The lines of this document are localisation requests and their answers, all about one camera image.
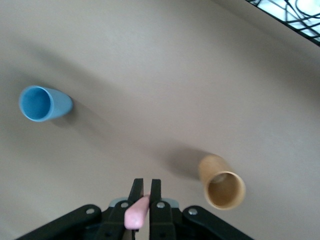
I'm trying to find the pink chopstick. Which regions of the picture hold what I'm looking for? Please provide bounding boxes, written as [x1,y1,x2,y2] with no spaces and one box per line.
[124,191,152,230]

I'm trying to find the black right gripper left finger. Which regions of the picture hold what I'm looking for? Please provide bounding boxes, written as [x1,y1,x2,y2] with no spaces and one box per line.
[96,178,145,240]

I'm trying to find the blue cup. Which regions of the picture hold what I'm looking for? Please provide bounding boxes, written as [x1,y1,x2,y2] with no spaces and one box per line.
[18,85,74,123]

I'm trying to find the black floor cable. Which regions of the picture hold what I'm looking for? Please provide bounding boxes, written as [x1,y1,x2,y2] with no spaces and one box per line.
[283,0,320,23]

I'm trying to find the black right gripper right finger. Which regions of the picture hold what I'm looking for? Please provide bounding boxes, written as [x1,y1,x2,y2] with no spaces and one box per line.
[149,179,176,240]

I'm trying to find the wooden cup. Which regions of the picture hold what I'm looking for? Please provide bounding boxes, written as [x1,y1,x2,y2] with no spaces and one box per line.
[198,154,247,211]

